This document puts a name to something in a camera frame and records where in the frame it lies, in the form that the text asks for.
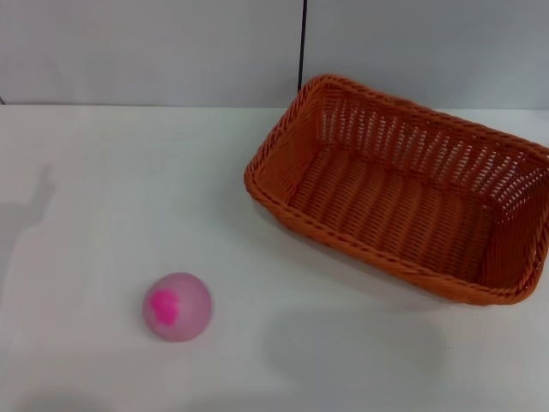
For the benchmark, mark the orange woven plastic basket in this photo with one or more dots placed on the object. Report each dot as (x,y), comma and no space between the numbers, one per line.
(386,201)

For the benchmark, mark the pink translucent ball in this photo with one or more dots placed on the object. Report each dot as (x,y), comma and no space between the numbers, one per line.
(188,317)

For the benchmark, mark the black vertical wall strip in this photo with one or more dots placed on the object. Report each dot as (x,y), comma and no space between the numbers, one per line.
(302,43)

